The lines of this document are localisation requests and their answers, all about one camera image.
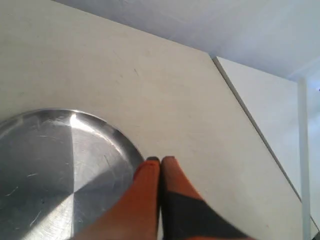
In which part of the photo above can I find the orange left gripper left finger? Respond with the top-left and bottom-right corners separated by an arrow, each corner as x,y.
73,156 -> 160,240

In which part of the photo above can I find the white vertical pole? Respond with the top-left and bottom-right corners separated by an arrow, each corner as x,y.
297,78 -> 311,230

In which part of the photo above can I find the round stainless steel plate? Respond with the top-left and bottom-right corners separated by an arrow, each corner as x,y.
0,108 -> 144,240

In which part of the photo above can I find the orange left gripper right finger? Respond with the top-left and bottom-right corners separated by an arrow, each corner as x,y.
160,156 -> 252,240

